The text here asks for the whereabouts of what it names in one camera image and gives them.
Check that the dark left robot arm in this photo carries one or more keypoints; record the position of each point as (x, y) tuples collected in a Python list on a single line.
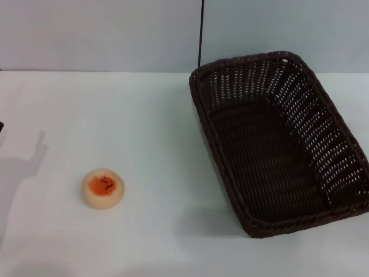
[(1, 127)]

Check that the black woven rectangular basket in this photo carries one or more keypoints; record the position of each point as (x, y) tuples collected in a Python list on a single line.
[(259, 150)]

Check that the round orange-centred bread bun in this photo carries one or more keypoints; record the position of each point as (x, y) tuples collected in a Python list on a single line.
[(103, 188)]

